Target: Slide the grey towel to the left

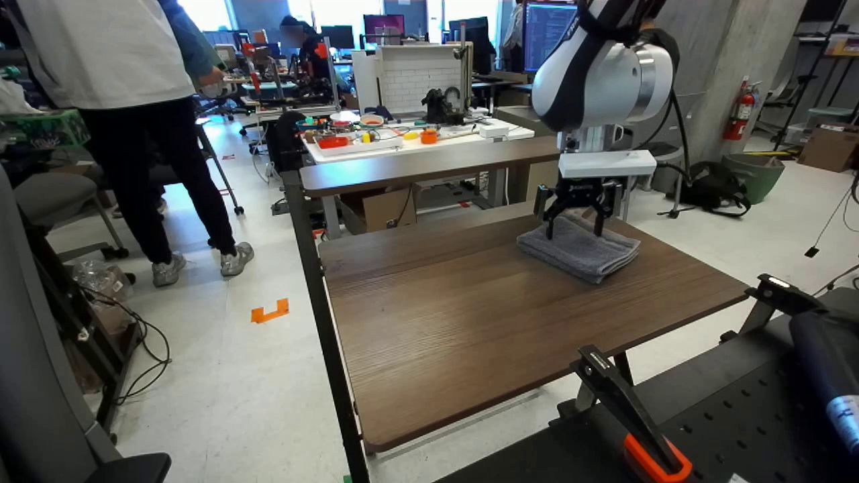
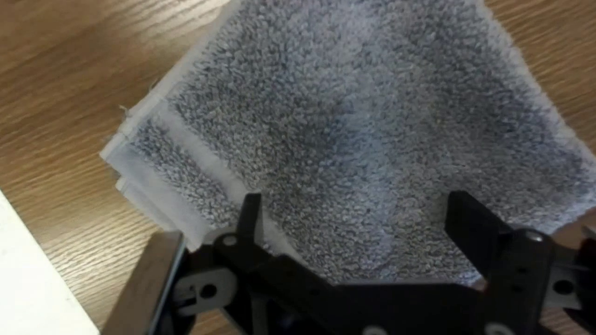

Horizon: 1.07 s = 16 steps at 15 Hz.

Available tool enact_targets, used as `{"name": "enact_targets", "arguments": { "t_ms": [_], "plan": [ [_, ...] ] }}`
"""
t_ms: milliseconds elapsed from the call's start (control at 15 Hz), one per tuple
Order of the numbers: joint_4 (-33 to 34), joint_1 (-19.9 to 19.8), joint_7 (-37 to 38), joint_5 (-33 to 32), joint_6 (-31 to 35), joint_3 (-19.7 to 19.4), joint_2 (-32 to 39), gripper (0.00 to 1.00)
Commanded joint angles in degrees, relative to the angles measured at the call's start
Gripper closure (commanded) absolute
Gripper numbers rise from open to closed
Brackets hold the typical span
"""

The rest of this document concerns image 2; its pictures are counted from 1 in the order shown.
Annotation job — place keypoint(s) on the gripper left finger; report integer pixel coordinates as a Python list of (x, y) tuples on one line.
[(249, 260)]

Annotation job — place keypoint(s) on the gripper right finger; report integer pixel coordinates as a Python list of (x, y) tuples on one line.
[(517, 260)]

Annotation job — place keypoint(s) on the grey terry towel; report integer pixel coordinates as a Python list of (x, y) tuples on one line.
[(354, 121)]

